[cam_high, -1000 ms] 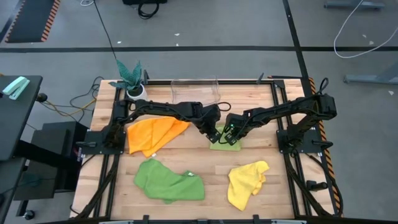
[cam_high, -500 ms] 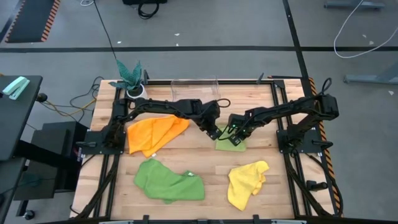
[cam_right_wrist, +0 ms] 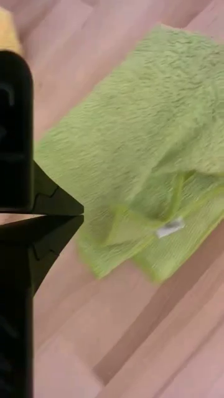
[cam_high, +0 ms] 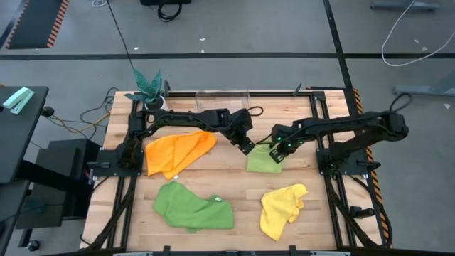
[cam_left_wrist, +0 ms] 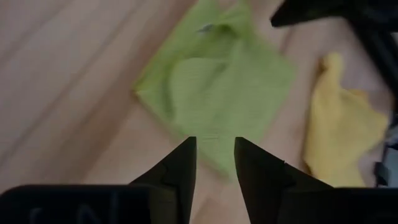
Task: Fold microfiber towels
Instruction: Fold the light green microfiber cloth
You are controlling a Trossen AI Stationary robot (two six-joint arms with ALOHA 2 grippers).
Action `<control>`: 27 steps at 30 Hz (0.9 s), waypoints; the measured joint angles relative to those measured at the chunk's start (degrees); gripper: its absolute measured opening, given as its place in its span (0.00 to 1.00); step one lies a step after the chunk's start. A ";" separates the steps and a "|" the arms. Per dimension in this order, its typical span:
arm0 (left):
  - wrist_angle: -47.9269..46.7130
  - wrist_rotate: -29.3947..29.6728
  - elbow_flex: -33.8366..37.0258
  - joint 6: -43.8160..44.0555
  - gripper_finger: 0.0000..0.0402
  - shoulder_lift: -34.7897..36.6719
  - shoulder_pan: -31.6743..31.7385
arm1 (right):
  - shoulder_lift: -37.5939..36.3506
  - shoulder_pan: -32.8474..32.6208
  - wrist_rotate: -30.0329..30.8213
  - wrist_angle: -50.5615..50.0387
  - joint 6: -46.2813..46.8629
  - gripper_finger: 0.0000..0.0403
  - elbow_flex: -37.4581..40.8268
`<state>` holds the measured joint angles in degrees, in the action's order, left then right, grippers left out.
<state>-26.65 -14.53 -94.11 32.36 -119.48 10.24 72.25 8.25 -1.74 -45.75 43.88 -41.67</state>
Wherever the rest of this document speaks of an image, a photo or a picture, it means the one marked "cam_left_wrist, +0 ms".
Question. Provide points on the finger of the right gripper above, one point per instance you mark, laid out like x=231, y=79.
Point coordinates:
x=311, y=12

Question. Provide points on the yellow microfiber towel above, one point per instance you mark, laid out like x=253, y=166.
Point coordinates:
x=339, y=133

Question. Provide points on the light green microfiber towel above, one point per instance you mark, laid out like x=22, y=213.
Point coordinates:
x=217, y=93

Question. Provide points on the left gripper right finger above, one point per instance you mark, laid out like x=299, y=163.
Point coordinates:
x=258, y=174

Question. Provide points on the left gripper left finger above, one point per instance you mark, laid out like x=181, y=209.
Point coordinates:
x=183, y=168

